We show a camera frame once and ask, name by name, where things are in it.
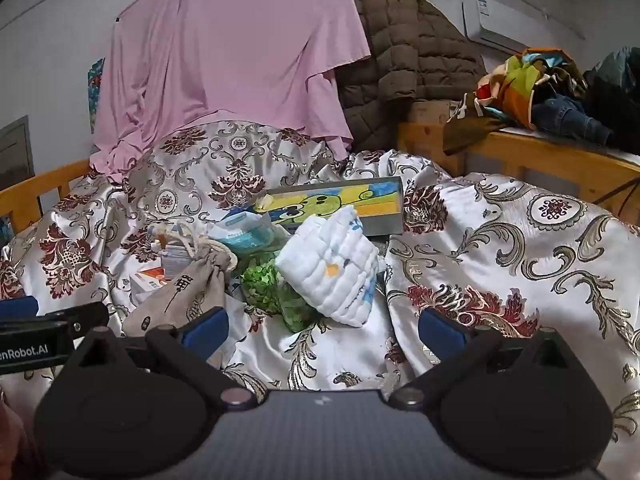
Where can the dark jacket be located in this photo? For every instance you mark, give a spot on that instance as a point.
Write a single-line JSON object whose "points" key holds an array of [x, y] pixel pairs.
{"points": [[615, 95]]}

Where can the orange white box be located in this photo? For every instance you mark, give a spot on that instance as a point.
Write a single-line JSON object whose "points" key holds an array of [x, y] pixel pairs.
{"points": [[150, 280]]}

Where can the clear plastic packet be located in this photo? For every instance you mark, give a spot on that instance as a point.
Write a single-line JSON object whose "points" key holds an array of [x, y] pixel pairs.
{"points": [[240, 240]]}

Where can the pink bed sheet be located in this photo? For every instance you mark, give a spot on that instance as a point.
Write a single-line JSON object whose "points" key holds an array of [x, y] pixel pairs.
{"points": [[225, 50]]}

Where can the colourful patchwork cloth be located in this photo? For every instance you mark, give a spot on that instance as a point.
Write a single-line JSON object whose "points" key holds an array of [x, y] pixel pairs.
{"points": [[520, 85]]}

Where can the brown printed cloth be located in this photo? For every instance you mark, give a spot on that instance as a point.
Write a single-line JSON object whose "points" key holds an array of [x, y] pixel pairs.
{"points": [[470, 135]]}

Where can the white air conditioner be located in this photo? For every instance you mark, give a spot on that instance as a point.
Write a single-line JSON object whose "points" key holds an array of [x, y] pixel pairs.
{"points": [[510, 22]]}

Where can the brown quilted jacket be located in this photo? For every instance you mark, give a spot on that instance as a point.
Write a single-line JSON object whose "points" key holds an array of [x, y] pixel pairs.
{"points": [[400, 50]]}

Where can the white quilted cloth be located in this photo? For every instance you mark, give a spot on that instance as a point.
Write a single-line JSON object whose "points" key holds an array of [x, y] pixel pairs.
{"points": [[325, 280]]}

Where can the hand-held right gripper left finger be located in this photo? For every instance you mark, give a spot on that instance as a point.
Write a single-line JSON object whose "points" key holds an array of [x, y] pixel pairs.
{"points": [[205, 331]]}

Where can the wooden bed frame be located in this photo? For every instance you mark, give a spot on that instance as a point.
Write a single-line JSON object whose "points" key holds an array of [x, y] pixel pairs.
{"points": [[550, 165]]}

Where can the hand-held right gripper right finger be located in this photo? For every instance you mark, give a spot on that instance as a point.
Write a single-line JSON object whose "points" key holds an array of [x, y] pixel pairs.
{"points": [[440, 332]]}

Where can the green patterned plastic bag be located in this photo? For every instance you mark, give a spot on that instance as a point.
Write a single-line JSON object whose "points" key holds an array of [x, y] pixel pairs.
{"points": [[262, 285]]}

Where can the blue jeans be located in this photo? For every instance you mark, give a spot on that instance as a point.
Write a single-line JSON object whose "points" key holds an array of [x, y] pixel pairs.
{"points": [[565, 115]]}

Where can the wooden bed rail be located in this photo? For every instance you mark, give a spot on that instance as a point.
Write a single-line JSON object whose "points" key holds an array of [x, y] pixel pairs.
{"points": [[50, 180]]}

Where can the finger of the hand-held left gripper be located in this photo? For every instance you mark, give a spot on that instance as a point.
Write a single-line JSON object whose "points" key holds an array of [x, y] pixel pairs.
{"points": [[17, 307], [80, 316]]}

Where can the floral satin blanket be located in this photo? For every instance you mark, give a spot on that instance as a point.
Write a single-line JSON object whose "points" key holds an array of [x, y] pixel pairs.
{"points": [[500, 260]]}

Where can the blue wall poster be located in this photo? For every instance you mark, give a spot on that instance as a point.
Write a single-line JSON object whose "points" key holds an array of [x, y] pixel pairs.
{"points": [[95, 95]]}

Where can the grey tray with cartoon print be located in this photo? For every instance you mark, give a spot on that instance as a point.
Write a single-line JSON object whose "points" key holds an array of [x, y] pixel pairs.
{"points": [[380, 200]]}

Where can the cardboard box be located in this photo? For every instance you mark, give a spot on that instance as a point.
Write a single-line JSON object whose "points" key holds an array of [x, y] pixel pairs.
{"points": [[430, 112]]}

